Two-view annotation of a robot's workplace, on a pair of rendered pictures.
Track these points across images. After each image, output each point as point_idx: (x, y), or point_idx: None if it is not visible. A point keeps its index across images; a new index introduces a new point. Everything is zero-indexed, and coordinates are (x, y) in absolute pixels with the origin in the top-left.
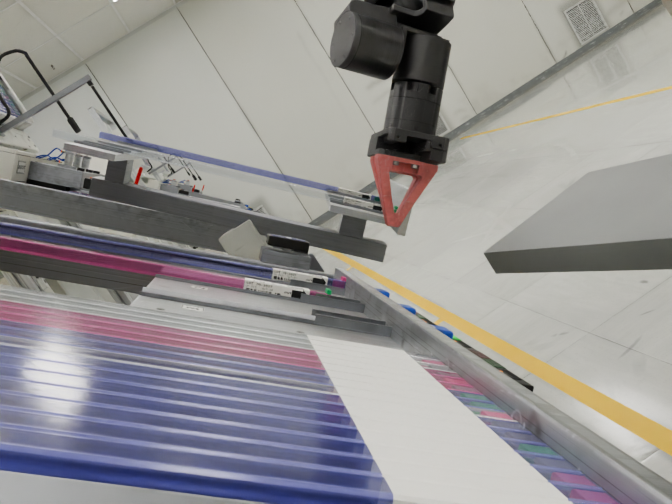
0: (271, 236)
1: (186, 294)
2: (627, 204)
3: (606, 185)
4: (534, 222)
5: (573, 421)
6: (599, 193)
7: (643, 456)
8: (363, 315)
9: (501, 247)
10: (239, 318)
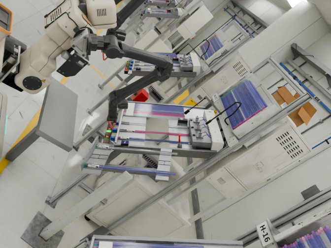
0: (128, 140)
1: (141, 125)
2: (63, 119)
3: (51, 124)
4: (62, 138)
5: None
6: (55, 125)
7: None
8: (120, 128)
9: (71, 144)
10: (136, 121)
